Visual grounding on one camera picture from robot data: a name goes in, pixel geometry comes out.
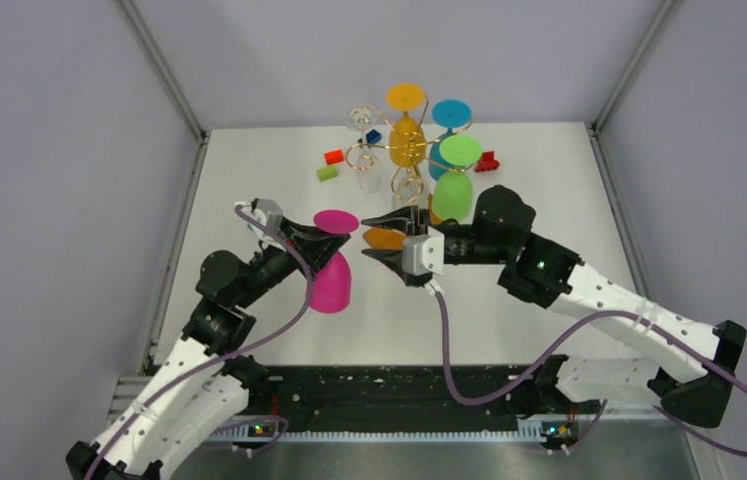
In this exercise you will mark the red toy brick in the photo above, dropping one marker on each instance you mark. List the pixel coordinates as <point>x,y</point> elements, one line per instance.
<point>487,162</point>

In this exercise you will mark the clear tall wine glass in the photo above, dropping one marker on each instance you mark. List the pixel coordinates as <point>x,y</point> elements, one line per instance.
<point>361,157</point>

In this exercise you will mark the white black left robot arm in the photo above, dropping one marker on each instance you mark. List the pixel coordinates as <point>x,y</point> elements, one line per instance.
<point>208,376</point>

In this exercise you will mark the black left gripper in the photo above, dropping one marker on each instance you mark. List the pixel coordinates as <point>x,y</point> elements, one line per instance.
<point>318,247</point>

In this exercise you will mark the blue plastic wine glass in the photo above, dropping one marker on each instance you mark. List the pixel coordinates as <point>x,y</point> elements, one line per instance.
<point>450,114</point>

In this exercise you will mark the light green toy block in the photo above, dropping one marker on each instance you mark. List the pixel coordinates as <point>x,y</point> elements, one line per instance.
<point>327,173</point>

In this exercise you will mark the gold wire glass rack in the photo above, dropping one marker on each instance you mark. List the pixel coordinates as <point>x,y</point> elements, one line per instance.
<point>383,125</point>

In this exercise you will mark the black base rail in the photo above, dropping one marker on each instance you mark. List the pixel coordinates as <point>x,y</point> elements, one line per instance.
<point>395,403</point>

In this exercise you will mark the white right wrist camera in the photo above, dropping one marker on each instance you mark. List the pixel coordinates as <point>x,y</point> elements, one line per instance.
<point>422,258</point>

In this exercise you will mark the clear glass tumbler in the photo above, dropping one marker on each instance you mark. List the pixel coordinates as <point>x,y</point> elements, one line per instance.
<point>408,188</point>

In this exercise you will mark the yellow plastic wine glass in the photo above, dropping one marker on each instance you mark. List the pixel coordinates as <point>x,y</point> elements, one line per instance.
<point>407,141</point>

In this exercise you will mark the blue toy brick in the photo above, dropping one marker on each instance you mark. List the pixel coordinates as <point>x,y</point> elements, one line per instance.
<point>372,137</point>

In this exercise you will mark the pink plastic wine glass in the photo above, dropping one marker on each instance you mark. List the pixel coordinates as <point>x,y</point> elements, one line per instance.
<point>333,284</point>

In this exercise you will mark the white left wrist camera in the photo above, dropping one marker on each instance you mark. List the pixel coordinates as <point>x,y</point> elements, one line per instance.
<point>263,218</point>

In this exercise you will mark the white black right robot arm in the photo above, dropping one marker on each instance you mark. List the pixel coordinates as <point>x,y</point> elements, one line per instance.
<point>680,365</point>

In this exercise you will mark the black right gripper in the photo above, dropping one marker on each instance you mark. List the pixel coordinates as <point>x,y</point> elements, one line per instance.
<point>409,219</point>

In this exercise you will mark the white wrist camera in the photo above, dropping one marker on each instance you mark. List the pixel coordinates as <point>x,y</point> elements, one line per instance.
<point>263,218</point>
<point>422,258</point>

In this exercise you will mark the green plastic wine glass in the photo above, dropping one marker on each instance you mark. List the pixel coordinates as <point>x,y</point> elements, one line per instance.
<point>454,191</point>

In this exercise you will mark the orange red toy block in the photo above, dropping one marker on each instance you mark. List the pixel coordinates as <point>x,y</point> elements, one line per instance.
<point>334,157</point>

